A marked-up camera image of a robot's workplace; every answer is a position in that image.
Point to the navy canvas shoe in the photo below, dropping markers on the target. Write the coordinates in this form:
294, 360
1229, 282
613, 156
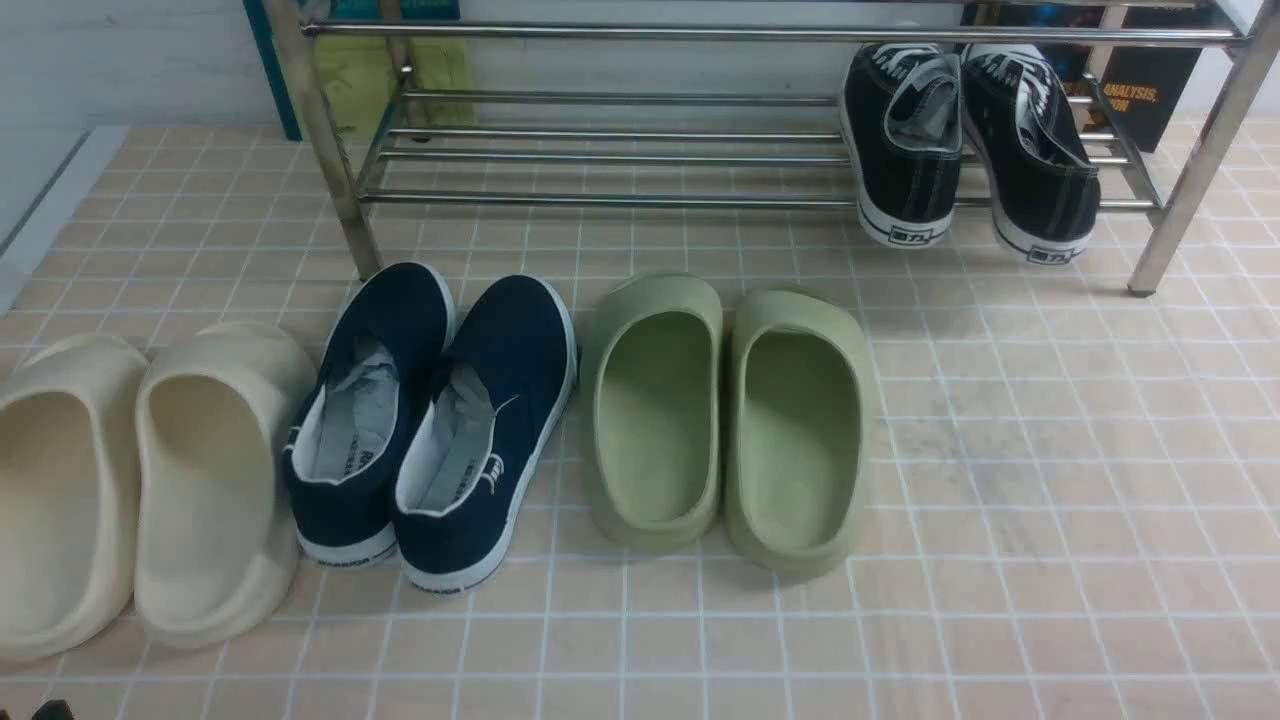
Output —
494, 400
347, 441

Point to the cream slipper right one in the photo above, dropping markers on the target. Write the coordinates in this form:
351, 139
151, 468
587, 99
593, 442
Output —
217, 546

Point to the yellow-green book blue edge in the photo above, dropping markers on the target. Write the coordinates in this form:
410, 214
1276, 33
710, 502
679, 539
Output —
357, 71

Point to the black sneaker right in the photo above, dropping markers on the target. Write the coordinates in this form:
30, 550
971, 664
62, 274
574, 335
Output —
1045, 191

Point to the green slipper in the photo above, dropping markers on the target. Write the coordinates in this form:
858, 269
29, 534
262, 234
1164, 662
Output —
802, 410
649, 381

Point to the black sneaker left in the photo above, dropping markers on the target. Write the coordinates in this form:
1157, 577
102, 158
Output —
899, 110

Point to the black book orange text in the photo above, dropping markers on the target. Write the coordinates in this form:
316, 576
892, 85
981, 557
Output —
1144, 84

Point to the cream slipper far left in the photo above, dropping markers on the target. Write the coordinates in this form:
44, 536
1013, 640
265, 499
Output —
70, 493

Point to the green slipper right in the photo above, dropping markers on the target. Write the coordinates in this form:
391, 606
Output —
802, 410

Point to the green slipper left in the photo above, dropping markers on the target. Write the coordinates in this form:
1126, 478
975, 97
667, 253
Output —
649, 381

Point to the stainless steel shoe rack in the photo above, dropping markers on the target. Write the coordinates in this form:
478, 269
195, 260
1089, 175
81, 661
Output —
1125, 182

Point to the black sneaker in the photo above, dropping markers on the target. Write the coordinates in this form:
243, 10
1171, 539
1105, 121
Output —
1045, 191
899, 110

